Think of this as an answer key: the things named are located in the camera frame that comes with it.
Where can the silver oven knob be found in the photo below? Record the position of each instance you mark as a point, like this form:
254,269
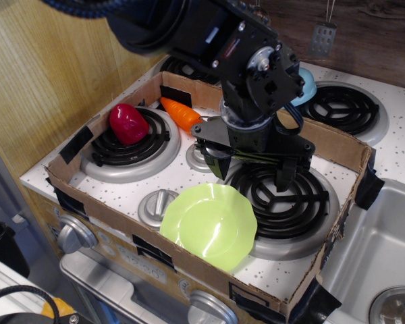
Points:
207,309
74,235

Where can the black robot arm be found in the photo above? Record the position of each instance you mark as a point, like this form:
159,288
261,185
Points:
259,75

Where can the yellow orange object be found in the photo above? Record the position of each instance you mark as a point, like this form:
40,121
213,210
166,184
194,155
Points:
63,308

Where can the brown cardboard fence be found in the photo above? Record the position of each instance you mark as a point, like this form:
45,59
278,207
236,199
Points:
309,302

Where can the back right stove burner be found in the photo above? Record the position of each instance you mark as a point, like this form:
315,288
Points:
350,109

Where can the silver oven knob left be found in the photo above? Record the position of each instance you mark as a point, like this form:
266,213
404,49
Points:
74,235

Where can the light blue plastic bowl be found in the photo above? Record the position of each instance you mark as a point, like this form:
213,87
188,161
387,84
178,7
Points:
309,88

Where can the back left stove burner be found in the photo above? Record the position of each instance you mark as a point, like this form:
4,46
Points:
177,66

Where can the silver sink drain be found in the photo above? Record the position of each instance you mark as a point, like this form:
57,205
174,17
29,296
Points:
388,306

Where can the silver stovetop knob rear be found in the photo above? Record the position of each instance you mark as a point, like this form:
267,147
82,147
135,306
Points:
196,160

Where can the silver oven knob right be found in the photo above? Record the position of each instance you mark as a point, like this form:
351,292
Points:
207,309

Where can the light green plastic plate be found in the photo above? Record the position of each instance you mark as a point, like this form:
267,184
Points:
213,222

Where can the front right stove burner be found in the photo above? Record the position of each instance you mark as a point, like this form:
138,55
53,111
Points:
292,224

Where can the orange toy carrot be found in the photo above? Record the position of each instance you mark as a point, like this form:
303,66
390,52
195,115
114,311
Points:
184,116

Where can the silver stovetop knob front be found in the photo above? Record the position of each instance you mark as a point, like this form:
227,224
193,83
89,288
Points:
153,206

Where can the red toy pepper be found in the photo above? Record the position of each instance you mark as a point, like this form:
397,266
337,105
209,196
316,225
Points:
128,124

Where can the stove burner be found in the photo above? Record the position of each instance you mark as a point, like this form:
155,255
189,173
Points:
177,66
292,224
108,160
350,109

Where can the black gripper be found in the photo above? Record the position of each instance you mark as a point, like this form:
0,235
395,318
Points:
220,143

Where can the hanging metal spatula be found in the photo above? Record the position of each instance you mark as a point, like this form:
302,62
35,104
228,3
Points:
321,42

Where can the silver oven door handle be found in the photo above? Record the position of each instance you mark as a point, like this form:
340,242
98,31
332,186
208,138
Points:
118,296

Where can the silver toy sink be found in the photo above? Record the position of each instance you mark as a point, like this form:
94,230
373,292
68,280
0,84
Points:
370,257

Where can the silver stovetop knob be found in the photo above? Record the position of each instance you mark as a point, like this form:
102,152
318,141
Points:
153,206
196,160

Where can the front left stove burner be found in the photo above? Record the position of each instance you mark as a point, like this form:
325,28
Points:
108,160

